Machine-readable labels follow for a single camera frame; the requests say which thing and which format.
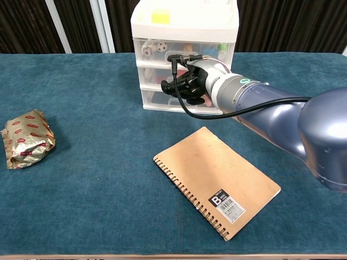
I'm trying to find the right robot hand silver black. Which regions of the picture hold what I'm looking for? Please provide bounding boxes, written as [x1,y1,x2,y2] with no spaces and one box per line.
[160,58,232,106]

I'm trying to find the clear drawer with small toys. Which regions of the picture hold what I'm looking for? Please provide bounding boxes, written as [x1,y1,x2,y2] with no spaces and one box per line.
[133,37,234,70]

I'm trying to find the white plastic drawer cabinet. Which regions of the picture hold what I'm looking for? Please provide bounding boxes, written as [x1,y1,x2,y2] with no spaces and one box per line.
[130,0,240,115]

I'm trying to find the clear plastic drawer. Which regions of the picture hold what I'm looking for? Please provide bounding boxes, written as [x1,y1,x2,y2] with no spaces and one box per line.
[137,64,192,90]
[140,87,223,115]

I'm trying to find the blue binder clips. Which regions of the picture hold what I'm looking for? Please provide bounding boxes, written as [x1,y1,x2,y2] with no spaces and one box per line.
[202,45,219,56]

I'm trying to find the green white tube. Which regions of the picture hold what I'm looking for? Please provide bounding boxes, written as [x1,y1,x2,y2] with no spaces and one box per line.
[217,43,229,61]

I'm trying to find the yellow block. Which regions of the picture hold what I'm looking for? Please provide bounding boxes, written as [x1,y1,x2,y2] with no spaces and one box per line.
[151,10,171,24]

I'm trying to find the black pleated curtain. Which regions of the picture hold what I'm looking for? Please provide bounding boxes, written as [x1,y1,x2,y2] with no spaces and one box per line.
[53,0,104,54]
[105,0,138,54]
[0,0,65,54]
[232,0,347,54]

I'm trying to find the kraft spiral notebook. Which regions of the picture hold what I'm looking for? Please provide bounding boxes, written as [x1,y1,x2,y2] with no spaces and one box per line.
[153,126,282,242]

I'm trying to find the teal table cloth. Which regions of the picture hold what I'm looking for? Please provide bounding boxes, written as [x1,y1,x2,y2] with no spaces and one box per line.
[0,52,347,257]

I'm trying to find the gold foil snack packet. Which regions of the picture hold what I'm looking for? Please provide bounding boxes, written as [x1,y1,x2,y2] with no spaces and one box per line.
[0,108,56,170]

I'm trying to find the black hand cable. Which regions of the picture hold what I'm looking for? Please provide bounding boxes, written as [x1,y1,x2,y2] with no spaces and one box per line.
[167,54,312,120]

